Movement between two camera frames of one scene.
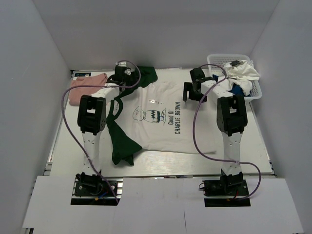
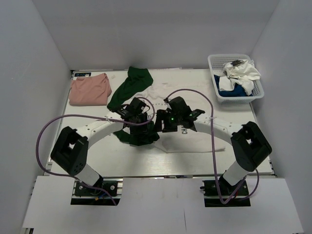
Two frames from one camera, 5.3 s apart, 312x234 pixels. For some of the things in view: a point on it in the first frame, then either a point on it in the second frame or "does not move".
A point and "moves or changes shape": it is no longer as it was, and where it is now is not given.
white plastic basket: [221, 59] does not move
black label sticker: [83, 74] does not move
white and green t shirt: [150, 115] moves or changes shape
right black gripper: [187, 87] → [163, 115]
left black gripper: [131, 83] → [143, 128]
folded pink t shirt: [101, 79] does not move
